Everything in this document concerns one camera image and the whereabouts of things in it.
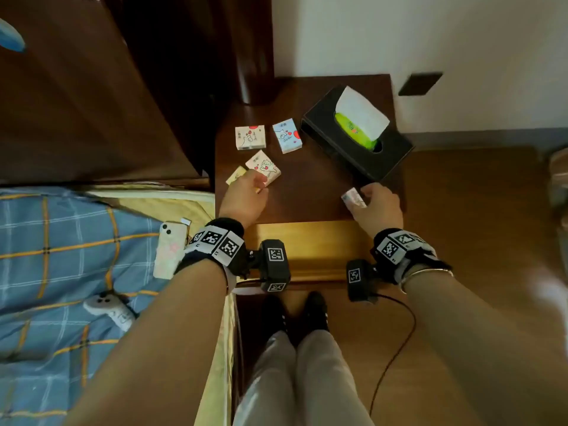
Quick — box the person's left hand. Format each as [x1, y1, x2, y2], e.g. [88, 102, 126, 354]
[218, 169, 270, 230]

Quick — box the person's right hand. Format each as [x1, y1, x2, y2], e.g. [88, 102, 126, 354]
[346, 182, 405, 239]

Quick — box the small white packet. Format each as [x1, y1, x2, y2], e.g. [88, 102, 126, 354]
[340, 187, 368, 210]

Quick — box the pink cartoon tissue pack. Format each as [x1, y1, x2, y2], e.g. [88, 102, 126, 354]
[245, 149, 282, 188]

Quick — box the black tissue box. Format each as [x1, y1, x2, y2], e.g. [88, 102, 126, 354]
[299, 86, 415, 183]

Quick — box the light wooden drawer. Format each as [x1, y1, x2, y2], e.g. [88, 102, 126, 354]
[230, 219, 382, 294]

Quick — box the blue cartoon tissue pack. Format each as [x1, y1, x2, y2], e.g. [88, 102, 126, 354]
[272, 118, 304, 154]

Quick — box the green tissue pack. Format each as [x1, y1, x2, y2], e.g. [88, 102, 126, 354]
[334, 112, 379, 151]

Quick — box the white tissue sheet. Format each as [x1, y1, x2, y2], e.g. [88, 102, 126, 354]
[334, 85, 391, 141]

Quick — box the person's left forearm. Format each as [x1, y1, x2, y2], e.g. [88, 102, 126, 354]
[64, 254, 231, 426]

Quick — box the person's right forearm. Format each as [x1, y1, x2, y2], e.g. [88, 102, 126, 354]
[401, 270, 568, 426]

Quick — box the person's right leg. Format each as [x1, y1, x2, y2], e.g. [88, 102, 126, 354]
[295, 328, 376, 426]

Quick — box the person's leg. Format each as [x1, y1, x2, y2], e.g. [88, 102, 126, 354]
[295, 328, 376, 426]
[233, 330, 298, 426]

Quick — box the person's left leg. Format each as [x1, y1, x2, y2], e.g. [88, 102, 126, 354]
[233, 330, 298, 426]

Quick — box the black white marker wristband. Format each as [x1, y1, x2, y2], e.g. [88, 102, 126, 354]
[370, 228, 453, 285]
[174, 217, 251, 280]

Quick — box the yellow bed sheet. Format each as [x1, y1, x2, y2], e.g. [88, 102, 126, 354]
[86, 186, 236, 426]

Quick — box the white phone with pink case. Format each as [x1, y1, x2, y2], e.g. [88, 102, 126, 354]
[152, 220, 189, 280]

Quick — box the black right shoe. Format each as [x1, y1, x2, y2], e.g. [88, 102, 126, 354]
[301, 291, 330, 335]

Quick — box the black shoe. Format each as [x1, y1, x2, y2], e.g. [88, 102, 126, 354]
[262, 295, 293, 347]
[301, 291, 330, 335]

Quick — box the black left shoe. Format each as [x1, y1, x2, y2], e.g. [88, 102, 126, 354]
[262, 295, 293, 347]

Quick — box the grey baseboard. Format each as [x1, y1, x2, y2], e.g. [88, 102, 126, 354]
[404, 128, 568, 151]

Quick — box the white handheld controller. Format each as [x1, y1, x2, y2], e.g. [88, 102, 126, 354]
[83, 291, 138, 333]

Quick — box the dark wooden headboard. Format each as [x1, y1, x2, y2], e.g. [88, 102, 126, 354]
[0, 0, 276, 187]

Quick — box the blue plaid blanket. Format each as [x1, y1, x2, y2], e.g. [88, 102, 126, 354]
[0, 186, 172, 426]

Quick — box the blue plastic object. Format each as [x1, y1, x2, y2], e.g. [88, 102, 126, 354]
[0, 17, 27, 53]

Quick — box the silver bracelet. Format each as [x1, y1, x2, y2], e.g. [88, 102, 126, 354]
[399, 268, 456, 294]

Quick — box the black cable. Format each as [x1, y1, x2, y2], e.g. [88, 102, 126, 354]
[368, 293, 418, 418]

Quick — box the black wall socket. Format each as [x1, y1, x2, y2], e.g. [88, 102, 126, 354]
[398, 72, 444, 97]

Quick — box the dark wooden post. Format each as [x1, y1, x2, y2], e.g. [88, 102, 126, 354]
[233, 0, 275, 106]

